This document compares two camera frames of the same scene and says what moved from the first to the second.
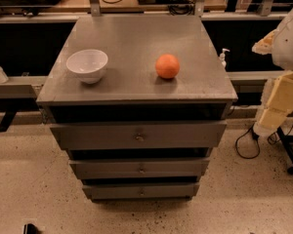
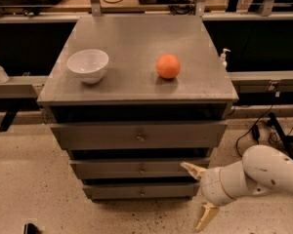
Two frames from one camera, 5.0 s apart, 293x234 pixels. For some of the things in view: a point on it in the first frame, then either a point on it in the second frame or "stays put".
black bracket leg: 6,121 stays put
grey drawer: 136,168 stays put
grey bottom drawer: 141,191 stays put
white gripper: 289,44 → 212,186
